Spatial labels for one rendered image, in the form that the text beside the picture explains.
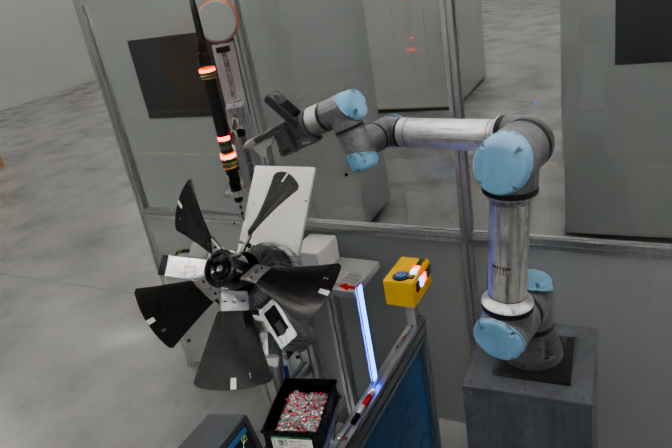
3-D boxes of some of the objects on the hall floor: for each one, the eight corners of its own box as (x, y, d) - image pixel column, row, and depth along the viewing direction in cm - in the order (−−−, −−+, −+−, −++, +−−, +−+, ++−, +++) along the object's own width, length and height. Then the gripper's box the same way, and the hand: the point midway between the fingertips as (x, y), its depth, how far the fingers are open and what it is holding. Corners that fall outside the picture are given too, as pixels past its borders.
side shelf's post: (356, 428, 277) (326, 274, 247) (364, 430, 276) (334, 275, 245) (352, 434, 274) (321, 279, 243) (360, 437, 272) (330, 280, 241)
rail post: (438, 495, 237) (416, 333, 208) (448, 498, 235) (427, 335, 206) (435, 504, 234) (412, 340, 205) (445, 507, 232) (423, 341, 203)
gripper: (305, 150, 146) (248, 172, 159) (335, 130, 158) (279, 152, 170) (289, 118, 144) (233, 143, 157) (320, 100, 156) (265, 125, 169)
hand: (255, 138), depth 163 cm, fingers open, 8 cm apart
